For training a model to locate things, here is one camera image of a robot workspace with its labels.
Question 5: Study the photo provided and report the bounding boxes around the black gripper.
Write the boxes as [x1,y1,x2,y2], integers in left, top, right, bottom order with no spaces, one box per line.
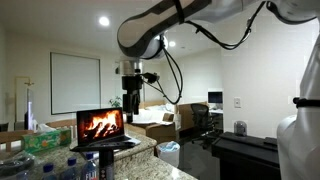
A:
[121,75,144,124]

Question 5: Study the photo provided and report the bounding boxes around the green house plant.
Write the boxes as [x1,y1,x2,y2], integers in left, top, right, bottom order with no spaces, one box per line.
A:
[109,95,123,108]

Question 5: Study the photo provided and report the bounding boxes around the small white window blind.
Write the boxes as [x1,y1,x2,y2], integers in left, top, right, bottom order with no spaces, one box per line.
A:
[114,61,146,108]

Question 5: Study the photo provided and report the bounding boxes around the cardboard boxes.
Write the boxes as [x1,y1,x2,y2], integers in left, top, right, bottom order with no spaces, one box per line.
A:
[123,99,178,144]

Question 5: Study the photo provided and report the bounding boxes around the silver laptop showing fire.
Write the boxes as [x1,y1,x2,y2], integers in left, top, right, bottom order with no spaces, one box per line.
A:
[70,107,142,149]

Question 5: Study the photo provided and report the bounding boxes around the brown cardboard box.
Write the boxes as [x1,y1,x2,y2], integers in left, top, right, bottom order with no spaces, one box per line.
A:
[175,101,210,132]

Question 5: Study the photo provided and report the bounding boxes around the white lined trash bin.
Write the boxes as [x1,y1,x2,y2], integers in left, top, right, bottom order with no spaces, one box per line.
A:
[155,140,181,168]

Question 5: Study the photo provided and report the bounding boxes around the large white window blind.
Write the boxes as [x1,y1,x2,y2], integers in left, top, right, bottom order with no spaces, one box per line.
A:
[50,51,102,116]

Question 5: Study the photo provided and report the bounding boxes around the black office chair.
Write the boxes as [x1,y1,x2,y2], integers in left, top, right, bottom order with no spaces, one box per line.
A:
[190,102,218,150]

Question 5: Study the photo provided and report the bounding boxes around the wooden chair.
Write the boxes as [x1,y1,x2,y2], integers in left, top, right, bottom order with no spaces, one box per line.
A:
[45,118,78,139]
[0,129,35,153]

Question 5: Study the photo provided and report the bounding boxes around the blue cap water bottle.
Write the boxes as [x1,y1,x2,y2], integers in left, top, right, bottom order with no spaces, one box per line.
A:
[15,170,30,180]
[80,151,100,180]
[63,156,80,180]
[41,162,56,180]

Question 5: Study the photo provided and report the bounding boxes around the dark desktop monitor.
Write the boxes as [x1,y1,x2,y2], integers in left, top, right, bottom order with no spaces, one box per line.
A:
[207,91,224,105]

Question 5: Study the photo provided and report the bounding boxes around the green tissue box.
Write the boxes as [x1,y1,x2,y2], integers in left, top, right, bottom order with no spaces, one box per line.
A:
[21,123,73,154]

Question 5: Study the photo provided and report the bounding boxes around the glass jar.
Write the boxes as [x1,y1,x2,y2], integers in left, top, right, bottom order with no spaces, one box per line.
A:
[233,120,248,137]

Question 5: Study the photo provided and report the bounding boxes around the white door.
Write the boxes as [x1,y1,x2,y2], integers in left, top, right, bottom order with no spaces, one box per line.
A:
[14,76,32,131]

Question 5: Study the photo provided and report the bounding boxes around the black cabinet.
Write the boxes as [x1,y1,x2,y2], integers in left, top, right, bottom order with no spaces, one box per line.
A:
[211,131,282,180]

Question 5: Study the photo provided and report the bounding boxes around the clear plastic bag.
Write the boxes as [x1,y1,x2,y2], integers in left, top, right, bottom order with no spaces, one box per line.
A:
[0,151,36,179]

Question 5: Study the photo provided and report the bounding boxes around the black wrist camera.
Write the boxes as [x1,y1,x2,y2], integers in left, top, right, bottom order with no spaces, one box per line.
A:
[141,72,160,84]

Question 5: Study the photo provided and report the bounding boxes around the thin black cable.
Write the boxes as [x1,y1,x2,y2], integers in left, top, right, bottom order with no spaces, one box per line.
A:
[143,1,268,105]

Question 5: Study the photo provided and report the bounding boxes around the white light switch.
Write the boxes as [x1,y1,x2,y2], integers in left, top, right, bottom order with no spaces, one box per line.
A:
[233,96,242,109]

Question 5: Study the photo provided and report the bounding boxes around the wall crucifix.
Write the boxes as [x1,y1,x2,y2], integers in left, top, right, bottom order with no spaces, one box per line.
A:
[23,79,36,88]

